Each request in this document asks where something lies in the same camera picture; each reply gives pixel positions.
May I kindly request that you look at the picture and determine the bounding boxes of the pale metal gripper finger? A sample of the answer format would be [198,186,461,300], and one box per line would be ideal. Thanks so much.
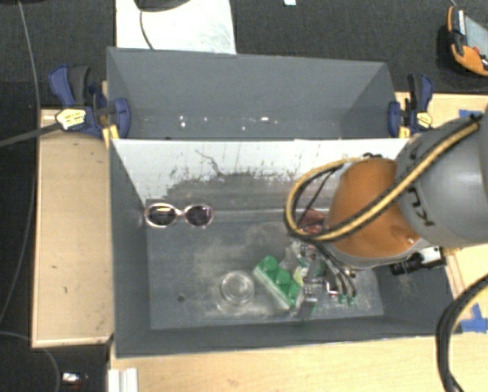
[302,284,320,316]
[290,241,314,267]

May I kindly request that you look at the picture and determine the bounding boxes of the red-brown flat block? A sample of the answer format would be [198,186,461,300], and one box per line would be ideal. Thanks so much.
[299,209,327,236]

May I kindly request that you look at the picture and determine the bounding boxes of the green capped clear packet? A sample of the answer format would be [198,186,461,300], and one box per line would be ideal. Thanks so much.
[252,254,307,312]

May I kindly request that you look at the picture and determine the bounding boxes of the clear glass cup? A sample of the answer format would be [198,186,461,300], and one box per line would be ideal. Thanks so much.
[218,270,257,313]

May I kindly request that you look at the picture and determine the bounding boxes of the grey metal bin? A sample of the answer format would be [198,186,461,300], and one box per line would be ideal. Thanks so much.
[105,46,463,357]

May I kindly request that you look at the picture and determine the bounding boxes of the pink-framed sunglasses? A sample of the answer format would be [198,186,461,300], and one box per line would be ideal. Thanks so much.
[142,202,217,230]

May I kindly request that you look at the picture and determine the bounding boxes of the pale wood flat board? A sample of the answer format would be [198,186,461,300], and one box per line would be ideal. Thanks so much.
[30,108,116,349]

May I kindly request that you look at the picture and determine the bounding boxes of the black cylinder on white bracket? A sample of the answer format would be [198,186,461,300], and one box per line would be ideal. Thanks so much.
[390,245,447,277]

